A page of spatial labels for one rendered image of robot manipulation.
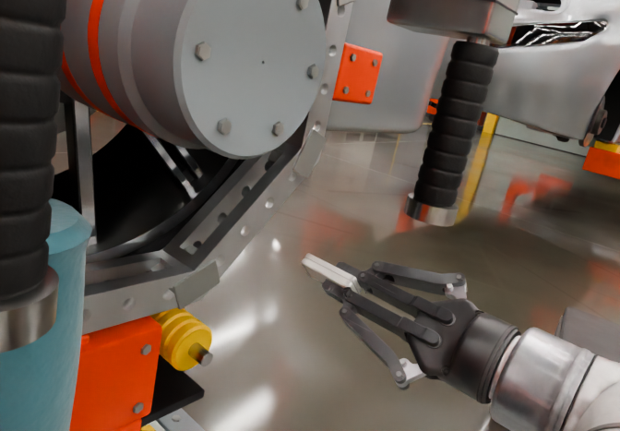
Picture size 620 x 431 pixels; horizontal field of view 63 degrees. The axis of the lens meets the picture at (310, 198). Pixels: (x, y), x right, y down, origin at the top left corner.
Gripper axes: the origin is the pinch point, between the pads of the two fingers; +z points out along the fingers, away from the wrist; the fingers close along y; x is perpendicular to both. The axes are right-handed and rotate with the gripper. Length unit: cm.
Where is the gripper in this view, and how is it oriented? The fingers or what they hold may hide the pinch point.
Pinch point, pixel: (330, 276)
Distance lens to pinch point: 57.3
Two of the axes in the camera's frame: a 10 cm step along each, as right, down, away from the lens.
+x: -3.1, -6.2, -7.2
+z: -7.4, -3.1, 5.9
